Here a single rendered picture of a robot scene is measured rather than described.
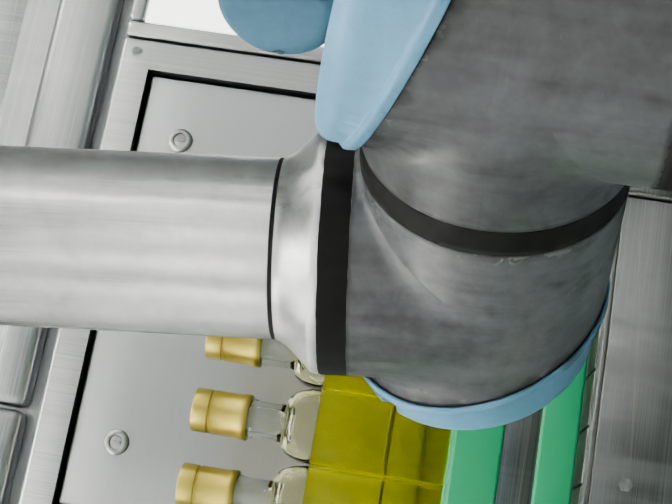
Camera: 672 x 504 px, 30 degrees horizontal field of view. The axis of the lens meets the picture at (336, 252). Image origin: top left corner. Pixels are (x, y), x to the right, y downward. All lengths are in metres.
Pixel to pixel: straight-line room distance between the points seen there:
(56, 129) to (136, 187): 0.65
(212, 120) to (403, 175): 0.70
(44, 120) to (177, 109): 0.13
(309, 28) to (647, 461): 0.35
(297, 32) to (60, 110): 0.52
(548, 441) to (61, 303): 0.38
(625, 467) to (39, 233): 0.42
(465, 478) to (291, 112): 0.46
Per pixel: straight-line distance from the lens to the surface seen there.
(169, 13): 1.23
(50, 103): 1.22
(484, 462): 0.83
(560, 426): 0.84
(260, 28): 0.73
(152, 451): 1.12
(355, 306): 0.54
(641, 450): 0.83
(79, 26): 1.24
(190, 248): 0.55
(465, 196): 0.48
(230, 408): 0.96
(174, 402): 1.12
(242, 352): 0.97
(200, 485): 0.96
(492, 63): 0.44
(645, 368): 0.84
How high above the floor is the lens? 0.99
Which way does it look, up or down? 5 degrees up
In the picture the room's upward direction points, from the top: 81 degrees counter-clockwise
